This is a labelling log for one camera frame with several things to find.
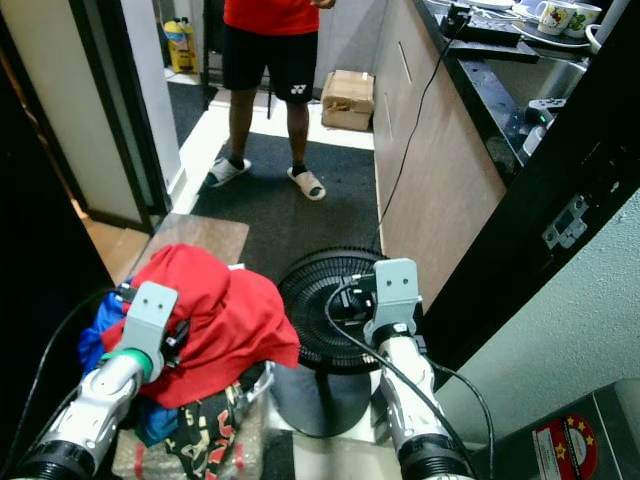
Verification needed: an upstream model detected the black standing fan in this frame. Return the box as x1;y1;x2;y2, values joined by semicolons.
268;246;393;441

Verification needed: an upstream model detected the red garment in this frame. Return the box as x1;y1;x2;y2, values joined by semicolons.
120;243;302;410

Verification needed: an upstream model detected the blue garment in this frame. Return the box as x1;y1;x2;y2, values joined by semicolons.
77;288;181;448

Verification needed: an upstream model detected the dark grey floor carpet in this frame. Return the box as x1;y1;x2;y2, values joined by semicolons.
190;130;386;283

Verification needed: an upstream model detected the black patterned garment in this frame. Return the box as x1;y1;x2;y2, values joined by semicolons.
165;375;254;480

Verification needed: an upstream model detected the brown doormat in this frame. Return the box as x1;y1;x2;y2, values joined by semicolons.
125;213;251;291

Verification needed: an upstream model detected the clear plastic laundry basket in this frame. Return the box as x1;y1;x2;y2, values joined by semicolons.
112;360;276;480

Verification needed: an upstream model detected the brown wooden counter cabinet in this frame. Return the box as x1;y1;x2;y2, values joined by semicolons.
370;0;611;311

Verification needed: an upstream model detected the cardboard box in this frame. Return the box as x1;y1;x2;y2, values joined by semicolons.
319;69;377;133

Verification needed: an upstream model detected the white bottle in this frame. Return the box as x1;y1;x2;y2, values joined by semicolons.
521;122;552;159

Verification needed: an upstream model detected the red round sticker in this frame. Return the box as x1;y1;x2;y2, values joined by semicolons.
531;414;600;480

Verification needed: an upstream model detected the person in red shirt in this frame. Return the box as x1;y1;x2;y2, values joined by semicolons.
205;0;338;204

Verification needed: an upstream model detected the yellow detergent bottle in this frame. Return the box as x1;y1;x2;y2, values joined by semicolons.
164;17;200;75

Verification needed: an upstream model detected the flat black countertop device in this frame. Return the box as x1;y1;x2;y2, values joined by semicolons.
444;5;527;48

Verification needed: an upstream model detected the white printed mug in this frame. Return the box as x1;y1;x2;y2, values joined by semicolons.
537;0;577;37
565;0;605;41

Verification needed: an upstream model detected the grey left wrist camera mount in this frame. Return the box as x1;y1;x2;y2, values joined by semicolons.
125;281;180;354

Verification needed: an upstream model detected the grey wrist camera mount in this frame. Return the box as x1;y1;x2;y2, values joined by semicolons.
372;258;421;337
125;281;180;354

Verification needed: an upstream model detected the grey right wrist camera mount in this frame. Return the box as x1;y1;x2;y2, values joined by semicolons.
372;258;421;337

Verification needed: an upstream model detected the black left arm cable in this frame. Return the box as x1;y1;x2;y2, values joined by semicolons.
15;286;126;471

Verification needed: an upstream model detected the thin black hanging cable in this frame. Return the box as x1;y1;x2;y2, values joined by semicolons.
378;8;473;251

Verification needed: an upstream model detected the metal hinge bracket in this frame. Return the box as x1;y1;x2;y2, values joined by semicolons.
541;194;592;252

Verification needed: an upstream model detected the beige door with dark frame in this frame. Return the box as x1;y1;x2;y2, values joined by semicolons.
0;0;186;233

